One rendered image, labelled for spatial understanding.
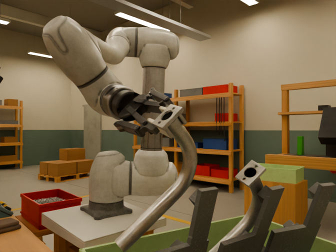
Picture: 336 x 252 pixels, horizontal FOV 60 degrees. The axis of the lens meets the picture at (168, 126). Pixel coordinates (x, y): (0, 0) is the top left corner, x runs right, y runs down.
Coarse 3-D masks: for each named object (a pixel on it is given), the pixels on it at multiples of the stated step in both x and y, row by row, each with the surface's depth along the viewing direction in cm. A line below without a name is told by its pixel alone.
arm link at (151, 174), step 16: (144, 32) 126; (160, 32) 127; (144, 48) 126; (160, 48) 126; (176, 48) 129; (144, 64) 129; (160, 64) 128; (144, 80) 130; (160, 80) 130; (144, 112) 130; (144, 144) 131; (160, 144) 132; (144, 160) 128; (160, 160) 129; (144, 176) 127; (160, 176) 128; (176, 176) 132; (144, 192) 129; (160, 192) 131
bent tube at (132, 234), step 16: (176, 112) 53; (160, 128) 53; (176, 128) 55; (192, 144) 58; (192, 160) 59; (192, 176) 60; (176, 192) 58; (160, 208) 57; (144, 224) 56; (128, 240) 55
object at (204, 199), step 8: (200, 192) 55; (208, 192) 56; (216, 192) 57; (192, 200) 57; (200, 200) 55; (208, 200) 56; (200, 208) 56; (208, 208) 57; (192, 216) 56; (200, 216) 56; (208, 216) 58; (192, 224) 56; (200, 224) 57; (208, 224) 58; (192, 232) 56; (200, 232) 58; (208, 232) 59; (192, 240) 57; (200, 240) 58; (208, 240) 60; (168, 248) 55; (176, 248) 55; (184, 248) 56; (192, 248) 58; (200, 248) 59
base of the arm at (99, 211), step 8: (80, 208) 133; (88, 208) 129; (96, 208) 126; (104, 208) 125; (112, 208) 127; (120, 208) 130; (128, 208) 132; (96, 216) 121; (104, 216) 124; (112, 216) 126
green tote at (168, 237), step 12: (240, 216) 103; (180, 228) 91; (216, 228) 97; (228, 228) 100; (252, 228) 104; (276, 228) 95; (144, 240) 84; (156, 240) 86; (168, 240) 88; (180, 240) 90; (216, 240) 97; (324, 240) 81
